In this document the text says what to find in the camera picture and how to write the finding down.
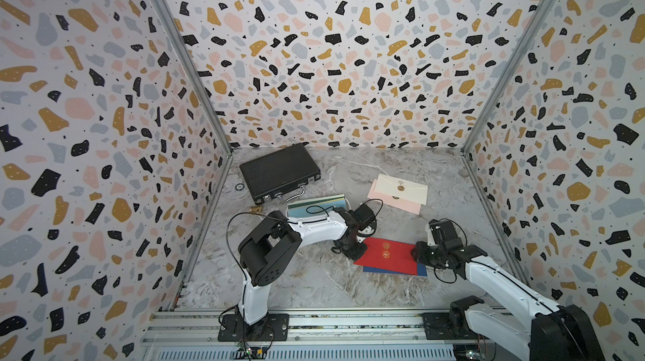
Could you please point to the right corner aluminium post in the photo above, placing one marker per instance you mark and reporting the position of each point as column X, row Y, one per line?
column 508, row 71

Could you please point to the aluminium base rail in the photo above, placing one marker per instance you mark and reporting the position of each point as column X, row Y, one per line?
column 327, row 334

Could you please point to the black briefcase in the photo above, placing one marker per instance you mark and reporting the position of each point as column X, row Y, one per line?
column 279, row 173

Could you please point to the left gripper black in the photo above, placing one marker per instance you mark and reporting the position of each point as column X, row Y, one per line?
column 355, row 256

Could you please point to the dark blue envelope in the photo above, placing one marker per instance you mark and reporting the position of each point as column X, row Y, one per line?
column 420, row 271

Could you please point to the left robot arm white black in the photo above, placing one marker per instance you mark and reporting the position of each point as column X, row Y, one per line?
column 270, row 247

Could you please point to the light green envelope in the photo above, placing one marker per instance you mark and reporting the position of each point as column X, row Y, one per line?
column 319, row 201

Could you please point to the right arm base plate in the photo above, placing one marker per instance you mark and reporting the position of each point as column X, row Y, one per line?
column 440, row 326

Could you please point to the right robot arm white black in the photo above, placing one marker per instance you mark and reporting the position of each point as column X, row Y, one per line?
column 532, row 326

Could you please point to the pink envelope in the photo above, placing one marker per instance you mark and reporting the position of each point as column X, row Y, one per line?
column 395, row 202

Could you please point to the red envelope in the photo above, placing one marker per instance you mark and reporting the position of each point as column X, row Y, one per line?
column 388, row 255

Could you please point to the corner aluminium post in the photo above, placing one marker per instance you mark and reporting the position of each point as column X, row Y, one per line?
column 175, row 38
column 508, row 71

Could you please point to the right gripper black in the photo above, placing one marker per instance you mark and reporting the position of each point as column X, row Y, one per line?
column 417, row 250

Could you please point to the white storage box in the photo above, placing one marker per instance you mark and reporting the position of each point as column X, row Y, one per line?
column 317, row 210

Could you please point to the left corner aluminium post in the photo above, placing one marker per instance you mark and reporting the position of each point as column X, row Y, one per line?
column 175, row 38

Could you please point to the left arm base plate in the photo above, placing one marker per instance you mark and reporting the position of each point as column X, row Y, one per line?
column 273, row 327

